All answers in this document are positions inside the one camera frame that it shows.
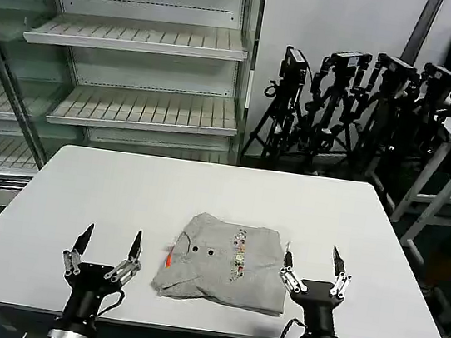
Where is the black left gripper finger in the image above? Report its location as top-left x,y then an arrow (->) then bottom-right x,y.
59,220 -> 96,277
103,226 -> 148,286

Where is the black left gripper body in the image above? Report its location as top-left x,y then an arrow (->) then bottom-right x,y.
57,259 -> 129,332

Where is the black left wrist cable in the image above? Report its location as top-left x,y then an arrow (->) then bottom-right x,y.
96,285 -> 127,322

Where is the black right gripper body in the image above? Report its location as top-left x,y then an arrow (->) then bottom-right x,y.
284,276 -> 349,338

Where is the grey printed t-shirt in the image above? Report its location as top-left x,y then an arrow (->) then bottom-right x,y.
148,206 -> 298,319

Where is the grey wall strip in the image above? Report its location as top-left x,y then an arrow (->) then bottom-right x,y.
398,0 -> 444,72

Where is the white metal shelf rack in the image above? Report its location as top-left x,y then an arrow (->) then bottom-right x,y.
7,0 -> 266,168

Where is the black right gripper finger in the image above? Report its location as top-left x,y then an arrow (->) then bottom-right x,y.
275,244 -> 315,296
325,246 -> 358,301

